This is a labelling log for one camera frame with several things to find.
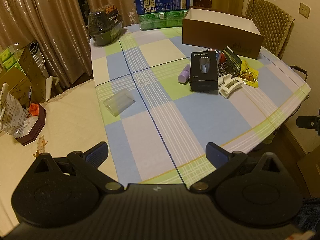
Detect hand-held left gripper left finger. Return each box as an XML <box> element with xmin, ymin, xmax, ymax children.
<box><xmin>27</xmin><ymin>141</ymin><xmax>124</xmax><ymax>195</ymax></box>

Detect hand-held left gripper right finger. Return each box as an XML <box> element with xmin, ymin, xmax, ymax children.
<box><xmin>189</xmin><ymin>142</ymin><xmax>286</xmax><ymax>195</ymax></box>

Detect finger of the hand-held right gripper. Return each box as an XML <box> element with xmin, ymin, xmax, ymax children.
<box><xmin>296</xmin><ymin>115</ymin><xmax>320</xmax><ymax>136</ymax></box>

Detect clear plastic cup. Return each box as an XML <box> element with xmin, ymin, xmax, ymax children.
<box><xmin>103</xmin><ymin>89</ymin><xmax>137</xmax><ymax>117</ymax></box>

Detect white hair claw clip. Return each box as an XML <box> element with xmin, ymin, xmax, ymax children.
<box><xmin>218</xmin><ymin>74</ymin><xmax>244</xmax><ymax>98</ymax></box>

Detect yellow snack packet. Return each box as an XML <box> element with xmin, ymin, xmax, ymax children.
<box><xmin>239</xmin><ymin>59</ymin><xmax>259</xmax><ymax>88</ymax></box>

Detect black shaver box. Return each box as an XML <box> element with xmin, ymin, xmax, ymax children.
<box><xmin>189</xmin><ymin>51</ymin><xmax>219</xmax><ymax>92</ymax></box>

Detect leopard print hair clip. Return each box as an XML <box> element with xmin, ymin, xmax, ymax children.
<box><xmin>217</xmin><ymin>62</ymin><xmax>242</xmax><ymax>78</ymax></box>

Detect purple cream tube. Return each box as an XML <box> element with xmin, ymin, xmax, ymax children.
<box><xmin>178</xmin><ymin>64</ymin><xmax>192</xmax><ymax>84</ymax></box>

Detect dark green packet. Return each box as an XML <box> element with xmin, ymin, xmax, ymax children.
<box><xmin>222</xmin><ymin>45</ymin><xmax>242</xmax><ymax>71</ymax></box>

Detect blue card box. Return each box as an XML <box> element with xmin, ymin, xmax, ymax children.
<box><xmin>207</xmin><ymin>47</ymin><xmax>223</xmax><ymax>63</ymax></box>

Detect brown cardboard box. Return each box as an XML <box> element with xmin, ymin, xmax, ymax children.
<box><xmin>182</xmin><ymin>6</ymin><xmax>265</xmax><ymax>60</ymax></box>

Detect cream cloth side table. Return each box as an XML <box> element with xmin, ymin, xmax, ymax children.
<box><xmin>0</xmin><ymin>79</ymin><xmax>118</xmax><ymax>230</ymax></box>

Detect dark curved chair back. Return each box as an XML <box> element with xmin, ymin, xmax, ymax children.
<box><xmin>289</xmin><ymin>65</ymin><xmax>308</xmax><ymax>82</ymax></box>

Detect dark wooden tray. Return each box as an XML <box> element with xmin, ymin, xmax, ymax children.
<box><xmin>11</xmin><ymin>102</ymin><xmax>47</xmax><ymax>146</ymax></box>

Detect brown cardboard carton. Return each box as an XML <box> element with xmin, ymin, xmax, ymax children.
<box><xmin>0</xmin><ymin>46</ymin><xmax>47</xmax><ymax>105</ymax></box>

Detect quilted cover chair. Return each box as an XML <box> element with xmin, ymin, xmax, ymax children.
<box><xmin>244</xmin><ymin>0</ymin><xmax>295</xmax><ymax>59</ymax></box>

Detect stack of white plates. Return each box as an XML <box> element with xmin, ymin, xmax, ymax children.
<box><xmin>29</xmin><ymin>40</ymin><xmax>49</xmax><ymax>78</ymax></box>

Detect black and green food box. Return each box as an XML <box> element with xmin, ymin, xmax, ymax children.
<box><xmin>86</xmin><ymin>4</ymin><xmax>125</xmax><ymax>47</ymax></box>

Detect green tissue packs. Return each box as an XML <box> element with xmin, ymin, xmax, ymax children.
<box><xmin>0</xmin><ymin>44</ymin><xmax>25</xmax><ymax>70</ymax></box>

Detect green carton box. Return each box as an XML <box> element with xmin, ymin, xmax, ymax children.
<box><xmin>138</xmin><ymin>10</ymin><xmax>189</xmax><ymax>31</ymax></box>

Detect dark brown gift box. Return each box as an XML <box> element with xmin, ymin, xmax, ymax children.
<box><xmin>193</xmin><ymin>0</ymin><xmax>213</xmax><ymax>9</ymax></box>

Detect blue carton box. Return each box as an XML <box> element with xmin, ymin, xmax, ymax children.
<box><xmin>134</xmin><ymin>0</ymin><xmax>192</xmax><ymax>15</ymax></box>

